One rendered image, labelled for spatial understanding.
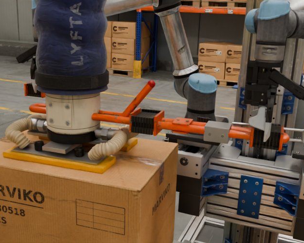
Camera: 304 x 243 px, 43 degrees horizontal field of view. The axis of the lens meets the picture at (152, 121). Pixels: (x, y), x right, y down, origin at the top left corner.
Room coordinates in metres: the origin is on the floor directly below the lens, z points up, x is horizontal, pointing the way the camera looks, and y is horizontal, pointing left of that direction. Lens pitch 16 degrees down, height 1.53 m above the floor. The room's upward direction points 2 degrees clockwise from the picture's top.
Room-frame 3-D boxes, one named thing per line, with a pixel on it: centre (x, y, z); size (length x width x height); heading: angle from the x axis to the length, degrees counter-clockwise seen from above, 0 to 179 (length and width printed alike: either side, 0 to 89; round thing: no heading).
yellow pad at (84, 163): (1.12, 0.28, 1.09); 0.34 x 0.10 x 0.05; 72
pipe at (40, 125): (1.21, 0.25, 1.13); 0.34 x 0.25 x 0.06; 72
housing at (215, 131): (1.06, -0.19, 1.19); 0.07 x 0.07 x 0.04; 72
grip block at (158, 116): (1.13, 0.01, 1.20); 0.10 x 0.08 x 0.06; 162
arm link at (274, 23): (1.04, -0.30, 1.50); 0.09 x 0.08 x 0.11; 120
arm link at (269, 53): (1.04, -0.30, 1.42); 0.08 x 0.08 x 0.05
